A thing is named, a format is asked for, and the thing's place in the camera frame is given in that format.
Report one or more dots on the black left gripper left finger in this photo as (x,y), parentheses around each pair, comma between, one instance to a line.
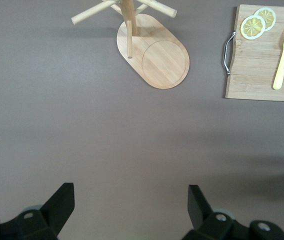
(57,215)

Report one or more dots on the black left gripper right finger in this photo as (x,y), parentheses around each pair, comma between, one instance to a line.
(199,212)

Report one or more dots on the wooden mug tree rack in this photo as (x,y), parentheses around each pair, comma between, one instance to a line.
(162,57)

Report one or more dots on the brown table mat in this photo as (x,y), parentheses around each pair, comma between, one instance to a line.
(82,137)

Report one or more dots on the bamboo cutting board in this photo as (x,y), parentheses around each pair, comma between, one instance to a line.
(254,70)

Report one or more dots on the lemon slice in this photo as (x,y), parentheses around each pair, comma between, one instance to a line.
(252,26)
(269,15)

